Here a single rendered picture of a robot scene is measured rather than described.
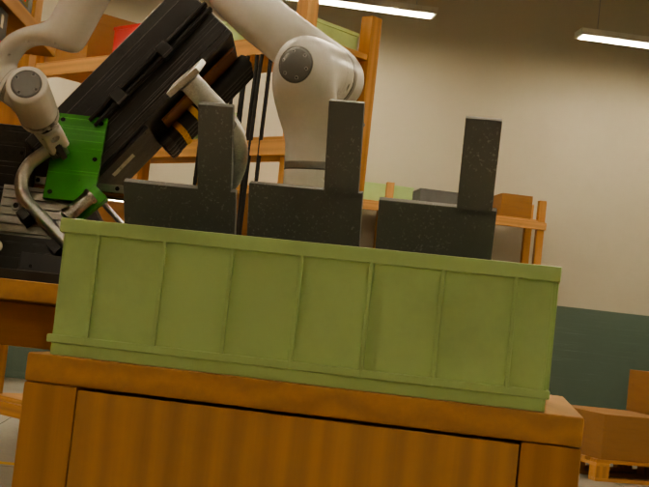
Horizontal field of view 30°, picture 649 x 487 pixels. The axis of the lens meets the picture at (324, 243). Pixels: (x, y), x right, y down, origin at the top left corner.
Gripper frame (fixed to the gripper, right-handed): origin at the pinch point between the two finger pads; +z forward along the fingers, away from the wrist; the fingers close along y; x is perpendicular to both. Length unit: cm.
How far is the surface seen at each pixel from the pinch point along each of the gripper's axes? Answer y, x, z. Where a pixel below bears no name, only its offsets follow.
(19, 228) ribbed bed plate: -9.7, 16.4, 5.0
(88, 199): -15.7, 1.2, -0.5
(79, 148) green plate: -3.1, -5.0, 2.8
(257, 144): 54, -102, 244
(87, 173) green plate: -9.2, -2.8, 2.8
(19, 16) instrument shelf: 34.8, -14.3, 6.5
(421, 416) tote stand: -105, 0, -113
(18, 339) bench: -45, 31, -40
